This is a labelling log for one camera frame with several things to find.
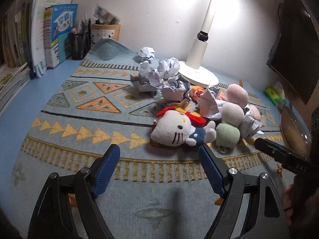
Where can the blue cover book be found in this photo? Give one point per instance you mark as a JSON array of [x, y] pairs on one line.
[[62, 29]]

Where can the person's right hand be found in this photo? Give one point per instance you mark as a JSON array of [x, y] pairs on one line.
[[288, 194]]

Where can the folded crumpled paper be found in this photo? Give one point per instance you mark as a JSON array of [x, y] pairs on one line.
[[145, 81]]

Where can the row of books and papers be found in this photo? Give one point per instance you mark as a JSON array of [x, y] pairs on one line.
[[39, 17]]

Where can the small pink box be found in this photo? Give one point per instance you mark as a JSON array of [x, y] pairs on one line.
[[221, 95]]

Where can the crumpled white paper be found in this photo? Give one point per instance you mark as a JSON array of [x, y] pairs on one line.
[[174, 89], [251, 127]]

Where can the black monitor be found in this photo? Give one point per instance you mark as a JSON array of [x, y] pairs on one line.
[[294, 42]]

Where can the black mesh pen holder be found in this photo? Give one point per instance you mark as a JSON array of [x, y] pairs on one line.
[[79, 47]]

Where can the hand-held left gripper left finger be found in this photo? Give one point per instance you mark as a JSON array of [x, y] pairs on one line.
[[107, 171]]

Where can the blue patterned mat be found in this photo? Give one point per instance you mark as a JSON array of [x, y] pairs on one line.
[[74, 109]]

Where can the green tissue pack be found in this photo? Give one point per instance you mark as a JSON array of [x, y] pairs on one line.
[[274, 94]]

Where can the stack of flat booklets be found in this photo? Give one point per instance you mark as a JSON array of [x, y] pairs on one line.
[[12, 84]]

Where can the row of upright books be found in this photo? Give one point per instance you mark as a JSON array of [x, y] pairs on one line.
[[15, 34]]

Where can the bunch of pens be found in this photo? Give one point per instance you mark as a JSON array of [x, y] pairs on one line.
[[84, 25]]

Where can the pink plush ball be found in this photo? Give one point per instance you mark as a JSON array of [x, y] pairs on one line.
[[256, 112]]

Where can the three-ball dango plush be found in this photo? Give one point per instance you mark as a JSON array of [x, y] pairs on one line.
[[233, 114]]

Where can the colourful card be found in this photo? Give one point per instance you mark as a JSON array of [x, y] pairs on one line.
[[107, 15]]

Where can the crumpled grid-lined paper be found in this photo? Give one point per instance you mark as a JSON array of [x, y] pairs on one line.
[[209, 102]]

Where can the small crumpled paper ball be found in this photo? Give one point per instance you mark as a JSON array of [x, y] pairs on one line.
[[147, 54]]

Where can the white desk lamp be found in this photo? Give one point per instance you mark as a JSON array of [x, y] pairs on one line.
[[197, 54]]

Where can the orange snack packet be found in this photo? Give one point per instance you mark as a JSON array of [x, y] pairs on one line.
[[197, 93]]

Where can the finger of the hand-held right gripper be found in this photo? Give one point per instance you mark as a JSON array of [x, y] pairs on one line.
[[281, 155]]

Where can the white cat plush toy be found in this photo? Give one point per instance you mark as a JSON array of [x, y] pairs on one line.
[[172, 129]]

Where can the metal mesh basket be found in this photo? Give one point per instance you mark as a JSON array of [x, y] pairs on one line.
[[294, 132]]

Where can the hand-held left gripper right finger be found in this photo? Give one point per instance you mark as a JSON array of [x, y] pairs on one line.
[[210, 169]]

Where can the wooden pen holder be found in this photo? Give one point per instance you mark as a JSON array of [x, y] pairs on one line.
[[104, 33]]

